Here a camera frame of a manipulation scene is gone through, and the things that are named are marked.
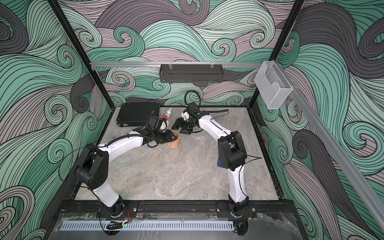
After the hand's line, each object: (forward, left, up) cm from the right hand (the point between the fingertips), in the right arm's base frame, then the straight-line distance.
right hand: (173, 130), depth 90 cm
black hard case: (+25, +32, -12) cm, 43 cm away
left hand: (-4, -1, -1) cm, 4 cm away
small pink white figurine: (+21, +7, -10) cm, 24 cm away
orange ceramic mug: (-6, -1, -6) cm, 8 cm away
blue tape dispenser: (-17, -28, -12) cm, 34 cm away
